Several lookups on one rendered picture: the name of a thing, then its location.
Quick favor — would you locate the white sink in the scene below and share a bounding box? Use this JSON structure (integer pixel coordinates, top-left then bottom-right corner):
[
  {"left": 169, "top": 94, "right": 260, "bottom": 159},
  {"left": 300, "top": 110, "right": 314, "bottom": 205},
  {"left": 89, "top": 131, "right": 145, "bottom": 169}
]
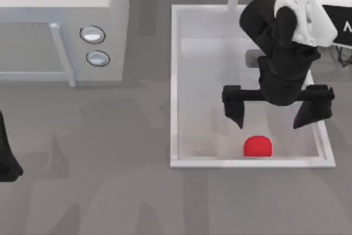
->
[{"left": 169, "top": 4, "right": 337, "bottom": 169}]

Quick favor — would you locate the red ball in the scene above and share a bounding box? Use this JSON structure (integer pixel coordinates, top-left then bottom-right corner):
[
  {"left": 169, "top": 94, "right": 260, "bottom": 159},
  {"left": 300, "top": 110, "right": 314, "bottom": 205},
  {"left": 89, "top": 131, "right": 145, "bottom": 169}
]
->
[{"left": 243, "top": 135, "right": 273, "bottom": 158}]

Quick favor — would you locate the small microwave knob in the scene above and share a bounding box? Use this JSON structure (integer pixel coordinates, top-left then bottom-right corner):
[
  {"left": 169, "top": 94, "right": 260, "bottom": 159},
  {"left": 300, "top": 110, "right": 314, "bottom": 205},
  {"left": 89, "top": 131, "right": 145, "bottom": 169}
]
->
[{"left": 85, "top": 50, "right": 111, "bottom": 68}]

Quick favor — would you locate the large microwave knob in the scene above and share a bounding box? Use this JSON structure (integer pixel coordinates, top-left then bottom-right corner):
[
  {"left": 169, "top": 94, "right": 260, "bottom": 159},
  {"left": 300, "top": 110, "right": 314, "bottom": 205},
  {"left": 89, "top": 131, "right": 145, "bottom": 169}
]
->
[{"left": 79, "top": 25, "right": 107, "bottom": 45}]

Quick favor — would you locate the microwave oven door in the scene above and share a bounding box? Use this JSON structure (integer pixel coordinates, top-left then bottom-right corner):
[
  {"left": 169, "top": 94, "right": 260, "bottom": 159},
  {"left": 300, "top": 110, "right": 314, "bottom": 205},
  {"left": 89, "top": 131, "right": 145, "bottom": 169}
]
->
[{"left": 0, "top": 8, "right": 76, "bottom": 82}]

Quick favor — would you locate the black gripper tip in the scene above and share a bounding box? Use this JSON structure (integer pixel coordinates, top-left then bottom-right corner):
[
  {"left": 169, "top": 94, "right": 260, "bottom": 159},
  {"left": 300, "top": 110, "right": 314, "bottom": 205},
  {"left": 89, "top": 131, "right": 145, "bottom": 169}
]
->
[{"left": 0, "top": 110, "right": 24, "bottom": 183}]

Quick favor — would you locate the black cable bundle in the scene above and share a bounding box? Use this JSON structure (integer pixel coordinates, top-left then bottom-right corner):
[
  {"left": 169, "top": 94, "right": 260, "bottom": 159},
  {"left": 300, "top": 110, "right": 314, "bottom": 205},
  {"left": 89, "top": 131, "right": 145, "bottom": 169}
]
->
[{"left": 331, "top": 44, "right": 352, "bottom": 68}]

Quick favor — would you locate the pale microwave door handle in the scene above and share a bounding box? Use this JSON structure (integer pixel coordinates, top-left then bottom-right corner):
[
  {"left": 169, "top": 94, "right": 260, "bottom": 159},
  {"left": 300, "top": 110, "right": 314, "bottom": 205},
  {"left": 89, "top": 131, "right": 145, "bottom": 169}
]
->
[{"left": 48, "top": 22, "right": 76, "bottom": 87}]

